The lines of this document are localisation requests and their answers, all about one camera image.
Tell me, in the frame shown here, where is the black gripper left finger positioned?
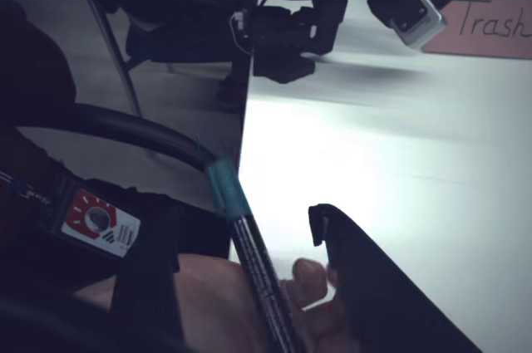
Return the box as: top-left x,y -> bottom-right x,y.
109,260 -> 186,353

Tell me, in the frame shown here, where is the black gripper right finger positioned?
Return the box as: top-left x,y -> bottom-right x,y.
308,203 -> 484,353

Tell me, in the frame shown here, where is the green capped black marker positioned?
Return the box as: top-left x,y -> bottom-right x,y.
204,156 -> 303,353

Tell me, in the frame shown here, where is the woman's right hand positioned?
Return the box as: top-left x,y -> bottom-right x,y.
177,254 -> 365,353

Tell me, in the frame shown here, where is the servo with red label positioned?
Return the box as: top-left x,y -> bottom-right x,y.
34,173 -> 143,261

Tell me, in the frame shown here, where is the pink trash paper sign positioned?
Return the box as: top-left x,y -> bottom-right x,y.
420,0 -> 532,61

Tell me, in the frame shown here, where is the silver idle arm camera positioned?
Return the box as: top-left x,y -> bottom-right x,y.
392,0 -> 450,52

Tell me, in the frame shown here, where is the blue lanyard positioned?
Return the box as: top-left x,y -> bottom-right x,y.
0,169 -> 32,199

